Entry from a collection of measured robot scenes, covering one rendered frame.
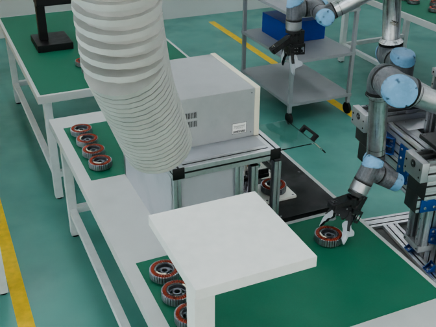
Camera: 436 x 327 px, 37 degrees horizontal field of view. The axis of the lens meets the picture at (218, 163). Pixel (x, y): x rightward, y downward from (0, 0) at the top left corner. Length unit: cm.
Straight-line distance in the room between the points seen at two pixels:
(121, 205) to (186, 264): 116
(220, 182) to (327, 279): 53
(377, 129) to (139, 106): 152
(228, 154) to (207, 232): 66
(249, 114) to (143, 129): 125
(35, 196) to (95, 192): 155
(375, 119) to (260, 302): 85
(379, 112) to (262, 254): 103
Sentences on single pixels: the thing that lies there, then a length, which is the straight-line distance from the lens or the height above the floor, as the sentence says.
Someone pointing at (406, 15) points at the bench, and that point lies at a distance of 587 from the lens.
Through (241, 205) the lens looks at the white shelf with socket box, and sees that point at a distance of 194.
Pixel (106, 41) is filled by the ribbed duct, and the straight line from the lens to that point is 116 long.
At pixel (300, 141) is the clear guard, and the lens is 266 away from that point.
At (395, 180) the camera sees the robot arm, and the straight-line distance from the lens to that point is 262.
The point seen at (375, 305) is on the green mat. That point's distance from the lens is 234.
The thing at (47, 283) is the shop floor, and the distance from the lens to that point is 367.
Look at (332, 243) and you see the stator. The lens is 257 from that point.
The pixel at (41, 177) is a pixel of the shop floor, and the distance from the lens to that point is 468.
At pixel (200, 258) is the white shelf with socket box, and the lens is 173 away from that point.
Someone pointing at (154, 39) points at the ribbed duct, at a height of 188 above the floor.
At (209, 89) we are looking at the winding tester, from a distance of 247.
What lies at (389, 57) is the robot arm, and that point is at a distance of 320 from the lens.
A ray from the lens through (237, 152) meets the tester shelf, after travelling 244.
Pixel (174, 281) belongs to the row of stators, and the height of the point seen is 79.
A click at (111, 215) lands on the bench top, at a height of 75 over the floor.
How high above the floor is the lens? 224
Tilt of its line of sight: 28 degrees down
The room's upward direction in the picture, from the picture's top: straight up
